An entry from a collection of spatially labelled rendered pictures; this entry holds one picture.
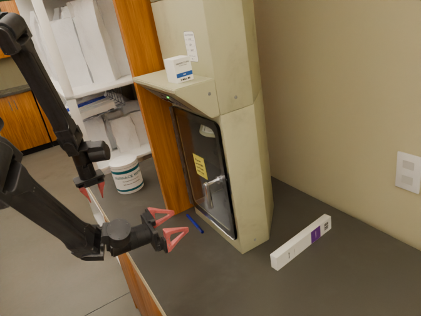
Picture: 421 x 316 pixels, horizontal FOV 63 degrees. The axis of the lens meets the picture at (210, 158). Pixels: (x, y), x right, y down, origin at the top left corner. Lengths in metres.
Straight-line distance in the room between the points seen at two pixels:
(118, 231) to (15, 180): 0.29
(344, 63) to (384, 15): 0.18
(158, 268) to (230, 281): 0.25
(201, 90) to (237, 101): 0.12
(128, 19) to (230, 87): 0.44
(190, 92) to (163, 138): 0.44
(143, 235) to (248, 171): 0.35
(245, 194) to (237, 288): 0.27
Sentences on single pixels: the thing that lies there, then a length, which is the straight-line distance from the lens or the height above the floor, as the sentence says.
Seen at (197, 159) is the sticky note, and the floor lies 1.23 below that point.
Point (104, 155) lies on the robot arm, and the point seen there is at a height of 1.27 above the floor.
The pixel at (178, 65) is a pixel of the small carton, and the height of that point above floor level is 1.55.
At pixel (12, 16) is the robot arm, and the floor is 1.73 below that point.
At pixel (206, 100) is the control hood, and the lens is 0.88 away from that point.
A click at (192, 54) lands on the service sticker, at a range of 0.96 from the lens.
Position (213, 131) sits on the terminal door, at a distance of 0.94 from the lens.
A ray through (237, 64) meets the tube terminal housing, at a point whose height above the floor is 1.53.
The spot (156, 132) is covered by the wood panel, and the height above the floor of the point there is 1.29.
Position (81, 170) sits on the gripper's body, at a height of 1.23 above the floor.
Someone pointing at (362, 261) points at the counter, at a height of 0.94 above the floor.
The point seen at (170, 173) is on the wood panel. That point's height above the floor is 1.12.
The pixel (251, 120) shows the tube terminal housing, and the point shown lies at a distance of 0.97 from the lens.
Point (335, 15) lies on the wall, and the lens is 1.14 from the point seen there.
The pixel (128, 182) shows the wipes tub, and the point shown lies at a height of 1.00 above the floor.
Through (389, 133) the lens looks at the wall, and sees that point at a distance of 1.11.
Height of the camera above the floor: 1.68
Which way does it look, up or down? 24 degrees down
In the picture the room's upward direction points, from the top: 10 degrees counter-clockwise
